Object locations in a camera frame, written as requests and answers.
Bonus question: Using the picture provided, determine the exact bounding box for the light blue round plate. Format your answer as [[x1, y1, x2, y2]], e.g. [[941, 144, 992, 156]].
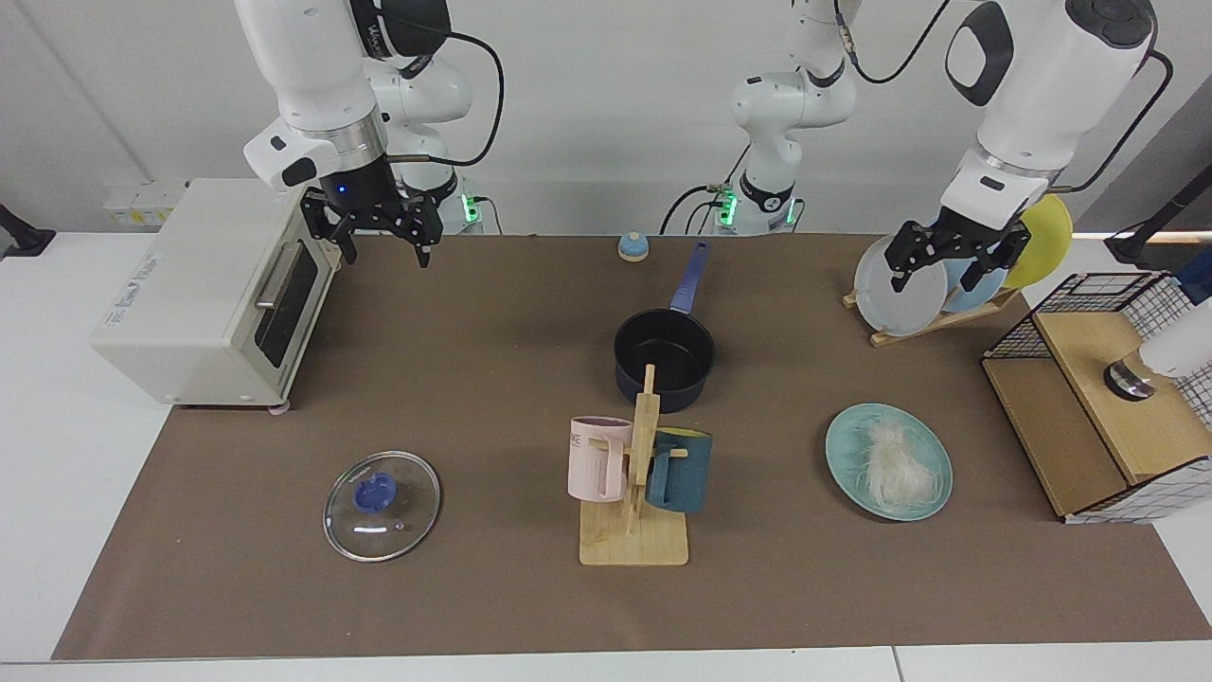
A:
[[942, 254, 1010, 314]]

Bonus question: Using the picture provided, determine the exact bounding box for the pale wall socket strip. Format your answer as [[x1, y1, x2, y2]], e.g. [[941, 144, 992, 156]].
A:
[[102, 180, 188, 228]]

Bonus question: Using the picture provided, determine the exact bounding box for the black stand with pole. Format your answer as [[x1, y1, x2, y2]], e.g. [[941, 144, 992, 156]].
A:
[[1103, 169, 1212, 268]]

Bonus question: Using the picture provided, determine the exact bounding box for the grey round plate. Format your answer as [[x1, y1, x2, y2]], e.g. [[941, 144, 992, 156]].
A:
[[853, 234, 949, 337]]

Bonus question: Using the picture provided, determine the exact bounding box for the teal round plate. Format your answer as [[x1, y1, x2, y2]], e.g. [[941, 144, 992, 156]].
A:
[[825, 403, 954, 522]]

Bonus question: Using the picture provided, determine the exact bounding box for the yellow round plate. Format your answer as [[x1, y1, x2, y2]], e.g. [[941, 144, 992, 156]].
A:
[[1002, 194, 1074, 290]]

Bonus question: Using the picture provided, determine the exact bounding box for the wooden plate rack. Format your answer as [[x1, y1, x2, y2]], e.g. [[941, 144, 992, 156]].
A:
[[843, 287, 1022, 349]]

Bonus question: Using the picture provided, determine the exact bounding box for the glass lid with blue knob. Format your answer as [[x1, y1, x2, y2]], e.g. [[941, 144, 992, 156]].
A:
[[322, 450, 442, 564]]

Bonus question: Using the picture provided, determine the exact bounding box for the black stand foot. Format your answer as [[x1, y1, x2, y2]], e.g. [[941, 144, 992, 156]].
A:
[[0, 204, 56, 259]]

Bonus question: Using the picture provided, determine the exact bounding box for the wire basket with wooden floor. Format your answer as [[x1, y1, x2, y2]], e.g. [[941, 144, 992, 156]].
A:
[[981, 271, 1212, 525]]

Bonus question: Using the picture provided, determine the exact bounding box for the pale toaster oven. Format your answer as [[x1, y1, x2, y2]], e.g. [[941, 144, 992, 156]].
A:
[[90, 178, 344, 416]]

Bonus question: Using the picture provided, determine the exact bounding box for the wooden cup stand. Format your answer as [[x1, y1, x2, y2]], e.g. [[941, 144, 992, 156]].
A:
[[579, 364, 690, 567]]

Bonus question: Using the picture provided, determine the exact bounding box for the brown table cloth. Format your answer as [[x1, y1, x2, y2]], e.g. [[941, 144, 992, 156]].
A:
[[52, 232, 1212, 661]]

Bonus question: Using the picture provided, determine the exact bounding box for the dark teal cup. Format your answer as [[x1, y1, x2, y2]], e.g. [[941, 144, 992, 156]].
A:
[[645, 428, 713, 514]]

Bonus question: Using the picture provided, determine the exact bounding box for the black pot with blue handle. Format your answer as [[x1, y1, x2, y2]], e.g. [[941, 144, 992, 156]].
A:
[[613, 240, 717, 415]]

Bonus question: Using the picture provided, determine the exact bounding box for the pink cup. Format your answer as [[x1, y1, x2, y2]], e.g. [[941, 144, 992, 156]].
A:
[[567, 415, 633, 503]]

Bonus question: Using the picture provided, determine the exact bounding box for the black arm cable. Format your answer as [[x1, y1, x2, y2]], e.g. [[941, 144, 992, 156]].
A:
[[1046, 47, 1176, 195], [383, 27, 508, 170]]

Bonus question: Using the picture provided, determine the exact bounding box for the white vermicelli bundle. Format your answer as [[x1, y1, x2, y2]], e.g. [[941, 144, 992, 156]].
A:
[[857, 422, 940, 508]]

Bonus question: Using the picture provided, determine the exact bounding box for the black base cable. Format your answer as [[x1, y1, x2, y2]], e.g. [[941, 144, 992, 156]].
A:
[[660, 183, 735, 236]]

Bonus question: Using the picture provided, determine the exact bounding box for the white cylinder with silver cap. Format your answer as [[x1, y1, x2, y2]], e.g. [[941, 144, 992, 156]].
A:
[[1103, 322, 1212, 401]]

